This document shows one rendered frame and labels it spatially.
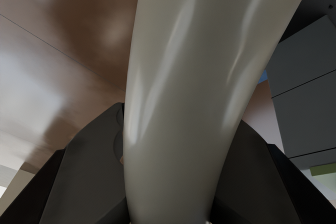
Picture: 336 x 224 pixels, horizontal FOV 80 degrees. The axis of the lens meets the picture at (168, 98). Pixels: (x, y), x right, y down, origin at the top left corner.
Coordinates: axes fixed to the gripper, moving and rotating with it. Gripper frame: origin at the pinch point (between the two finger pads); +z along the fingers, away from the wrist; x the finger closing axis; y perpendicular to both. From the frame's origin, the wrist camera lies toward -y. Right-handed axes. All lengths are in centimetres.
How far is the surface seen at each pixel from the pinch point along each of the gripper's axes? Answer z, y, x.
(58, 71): 171, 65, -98
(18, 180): 316, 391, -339
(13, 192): 293, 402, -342
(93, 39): 149, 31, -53
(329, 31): 97, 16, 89
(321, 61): 84, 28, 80
